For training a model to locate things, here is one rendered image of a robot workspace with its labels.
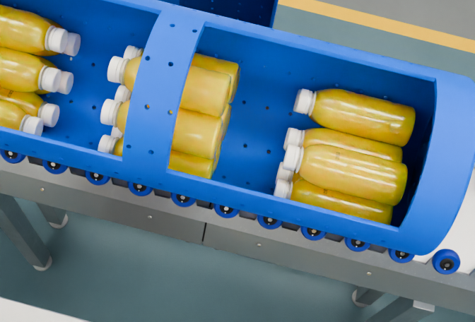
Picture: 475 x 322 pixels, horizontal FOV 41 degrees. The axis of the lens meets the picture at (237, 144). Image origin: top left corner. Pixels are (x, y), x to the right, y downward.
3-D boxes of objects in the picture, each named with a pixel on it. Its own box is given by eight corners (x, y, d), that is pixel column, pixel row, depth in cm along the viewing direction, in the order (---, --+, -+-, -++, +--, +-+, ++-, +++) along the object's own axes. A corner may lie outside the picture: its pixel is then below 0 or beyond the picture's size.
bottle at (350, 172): (393, 215, 97) (287, 188, 98) (396, 179, 101) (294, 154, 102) (408, 191, 92) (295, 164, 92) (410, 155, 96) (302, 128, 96)
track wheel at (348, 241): (375, 234, 105) (374, 228, 106) (348, 228, 105) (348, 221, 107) (367, 256, 107) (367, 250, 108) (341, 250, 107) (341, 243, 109)
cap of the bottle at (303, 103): (312, 89, 103) (301, 86, 104) (312, 92, 100) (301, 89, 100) (306, 112, 104) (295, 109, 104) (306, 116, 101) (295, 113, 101)
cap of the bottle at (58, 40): (51, 27, 101) (61, 30, 101) (59, 27, 105) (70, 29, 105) (47, 51, 102) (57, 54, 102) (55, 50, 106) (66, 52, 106)
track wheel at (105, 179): (110, 167, 106) (114, 162, 108) (84, 160, 106) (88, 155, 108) (107, 190, 108) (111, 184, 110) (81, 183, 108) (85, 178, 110)
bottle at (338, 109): (411, 104, 104) (312, 80, 105) (420, 110, 97) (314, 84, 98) (400, 143, 105) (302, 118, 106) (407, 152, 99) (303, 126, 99)
